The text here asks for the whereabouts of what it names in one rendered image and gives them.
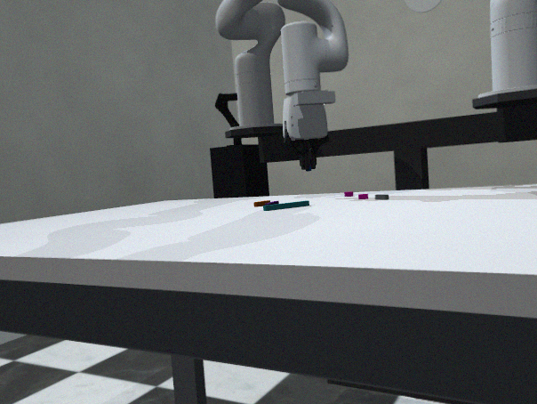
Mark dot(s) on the turquoise rod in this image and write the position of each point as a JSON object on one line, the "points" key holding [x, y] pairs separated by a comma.
{"points": [[285, 205]]}

